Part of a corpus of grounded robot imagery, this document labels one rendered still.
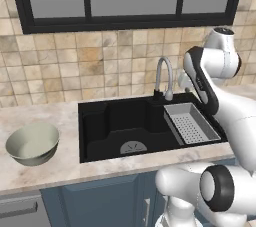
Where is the dark grey dishwasher handle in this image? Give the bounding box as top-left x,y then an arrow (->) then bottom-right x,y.
0,200 -> 39,219

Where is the black sink basin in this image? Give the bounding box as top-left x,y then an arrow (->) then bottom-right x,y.
77,91 -> 229,164

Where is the silver curved tap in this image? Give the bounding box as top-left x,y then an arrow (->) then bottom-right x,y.
153,56 -> 175,102

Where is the pale green bowl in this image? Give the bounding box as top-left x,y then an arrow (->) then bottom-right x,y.
5,122 -> 61,167

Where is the grey perforated strainer tray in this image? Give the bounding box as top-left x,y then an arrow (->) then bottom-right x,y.
163,102 -> 222,147

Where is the blue cupboard door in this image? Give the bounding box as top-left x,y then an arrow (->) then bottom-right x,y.
40,172 -> 147,227

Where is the silver cupboard handle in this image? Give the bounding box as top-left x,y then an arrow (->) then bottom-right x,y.
143,197 -> 151,227

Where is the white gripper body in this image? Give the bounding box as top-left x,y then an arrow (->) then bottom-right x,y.
177,70 -> 195,93

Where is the grey dishwasher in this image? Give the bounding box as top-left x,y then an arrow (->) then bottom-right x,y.
0,192 -> 52,227

